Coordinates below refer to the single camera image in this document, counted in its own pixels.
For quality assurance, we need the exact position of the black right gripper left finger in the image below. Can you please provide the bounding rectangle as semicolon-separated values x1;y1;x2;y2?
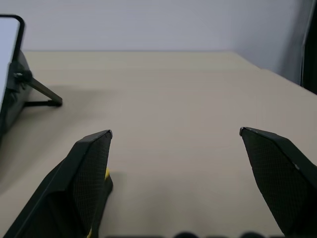
3;129;113;238

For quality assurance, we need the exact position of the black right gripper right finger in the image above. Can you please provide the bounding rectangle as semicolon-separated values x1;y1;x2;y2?
239;126;317;238

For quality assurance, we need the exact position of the dark curtain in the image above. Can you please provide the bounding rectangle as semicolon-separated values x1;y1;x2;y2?
300;0;317;95

